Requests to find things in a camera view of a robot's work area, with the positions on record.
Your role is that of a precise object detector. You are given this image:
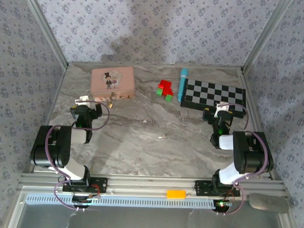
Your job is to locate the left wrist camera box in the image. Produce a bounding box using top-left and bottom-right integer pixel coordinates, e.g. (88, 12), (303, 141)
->
(74, 94), (90, 106)

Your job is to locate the grey slotted cable duct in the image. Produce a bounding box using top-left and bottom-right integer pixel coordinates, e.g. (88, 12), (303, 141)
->
(24, 192), (216, 211)

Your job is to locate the thin red wire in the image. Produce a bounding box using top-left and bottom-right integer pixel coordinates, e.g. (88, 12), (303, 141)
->
(225, 189), (237, 202)
(90, 183), (102, 197)

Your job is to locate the orange plastic block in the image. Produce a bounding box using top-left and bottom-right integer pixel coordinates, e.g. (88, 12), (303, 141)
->
(166, 189), (186, 201)

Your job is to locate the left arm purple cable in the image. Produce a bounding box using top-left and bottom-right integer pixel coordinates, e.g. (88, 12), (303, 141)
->
(43, 98), (111, 214)

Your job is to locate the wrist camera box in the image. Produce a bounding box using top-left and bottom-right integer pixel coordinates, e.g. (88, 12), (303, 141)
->
(215, 102), (230, 117)
(74, 94), (90, 106)

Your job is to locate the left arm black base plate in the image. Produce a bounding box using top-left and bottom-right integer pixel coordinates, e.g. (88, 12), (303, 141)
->
(62, 175), (109, 195)

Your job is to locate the pink tin box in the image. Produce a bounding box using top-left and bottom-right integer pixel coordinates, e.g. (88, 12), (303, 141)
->
(89, 64), (137, 103)

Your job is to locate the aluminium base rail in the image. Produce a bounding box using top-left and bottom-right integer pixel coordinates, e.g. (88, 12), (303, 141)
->
(16, 171), (288, 202)

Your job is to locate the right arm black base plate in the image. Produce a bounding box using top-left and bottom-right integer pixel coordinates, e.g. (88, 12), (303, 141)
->
(194, 179), (242, 198)

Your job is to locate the black grey chessboard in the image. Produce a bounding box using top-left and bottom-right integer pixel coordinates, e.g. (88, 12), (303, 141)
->
(179, 77), (247, 119)

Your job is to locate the light blue marker pen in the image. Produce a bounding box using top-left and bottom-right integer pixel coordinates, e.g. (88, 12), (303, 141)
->
(177, 67), (189, 103)

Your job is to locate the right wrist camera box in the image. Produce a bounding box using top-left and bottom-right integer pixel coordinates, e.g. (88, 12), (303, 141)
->
(215, 102), (230, 117)

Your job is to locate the aluminium frame post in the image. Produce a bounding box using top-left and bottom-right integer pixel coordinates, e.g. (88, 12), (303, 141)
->
(241, 0), (294, 76)
(18, 0), (72, 68)

